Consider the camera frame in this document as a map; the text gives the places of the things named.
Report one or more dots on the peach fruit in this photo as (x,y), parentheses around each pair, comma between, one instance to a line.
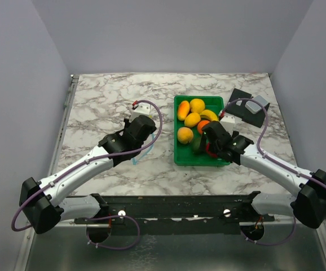
(185,135)

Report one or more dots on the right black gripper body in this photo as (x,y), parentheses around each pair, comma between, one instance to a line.
(217,149)

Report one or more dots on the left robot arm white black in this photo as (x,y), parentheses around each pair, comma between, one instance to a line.
(46,202)

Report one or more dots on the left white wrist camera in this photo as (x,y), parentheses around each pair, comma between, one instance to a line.
(142,108)

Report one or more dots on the yellow lemon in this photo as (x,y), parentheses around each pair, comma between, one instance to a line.
(197,105)
(192,120)

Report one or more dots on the grey scale platform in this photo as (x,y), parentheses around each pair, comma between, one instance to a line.
(255,105)

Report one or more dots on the black scale base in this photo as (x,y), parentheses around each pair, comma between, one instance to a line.
(238,109)

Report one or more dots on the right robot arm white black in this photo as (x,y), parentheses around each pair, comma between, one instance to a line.
(306,197)

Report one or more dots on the yellow lemon back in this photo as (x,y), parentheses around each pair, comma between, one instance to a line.
(197,105)

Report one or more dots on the red apple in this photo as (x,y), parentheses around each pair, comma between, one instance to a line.
(211,151)

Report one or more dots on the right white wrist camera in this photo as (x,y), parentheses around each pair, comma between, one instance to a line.
(228,122)

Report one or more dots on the green avocado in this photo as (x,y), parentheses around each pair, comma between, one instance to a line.
(197,146)

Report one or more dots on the red yellow mango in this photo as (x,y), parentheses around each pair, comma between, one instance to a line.
(183,110)

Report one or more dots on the clear zip top bag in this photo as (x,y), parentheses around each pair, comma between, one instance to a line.
(138,156)

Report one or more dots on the black mounting rail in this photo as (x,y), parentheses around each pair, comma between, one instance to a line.
(176,215)

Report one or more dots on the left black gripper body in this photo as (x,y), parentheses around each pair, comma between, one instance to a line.
(128,123)

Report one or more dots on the orange fruit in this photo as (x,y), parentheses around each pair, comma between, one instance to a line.
(201,124)

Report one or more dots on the yellow lemon front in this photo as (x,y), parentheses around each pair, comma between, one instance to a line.
(192,120)

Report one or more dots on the yellow banana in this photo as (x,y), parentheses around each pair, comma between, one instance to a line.
(209,115)

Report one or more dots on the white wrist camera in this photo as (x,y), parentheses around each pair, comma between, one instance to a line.
(228,122)
(142,108)

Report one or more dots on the green plastic bin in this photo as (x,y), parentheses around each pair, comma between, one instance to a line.
(183,153)

